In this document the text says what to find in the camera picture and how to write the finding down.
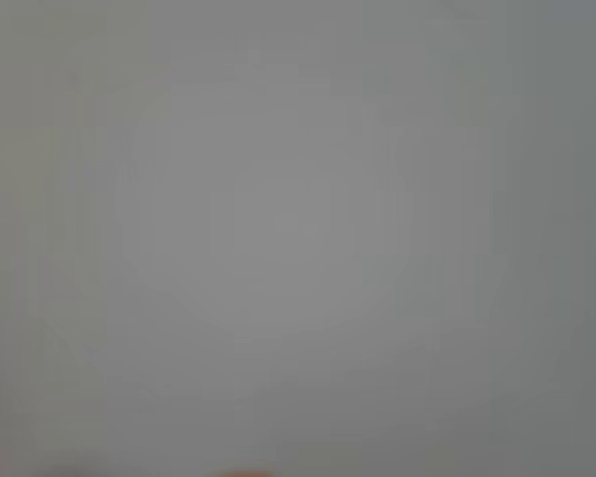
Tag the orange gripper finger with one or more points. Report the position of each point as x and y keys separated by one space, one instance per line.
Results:
x=243 y=474

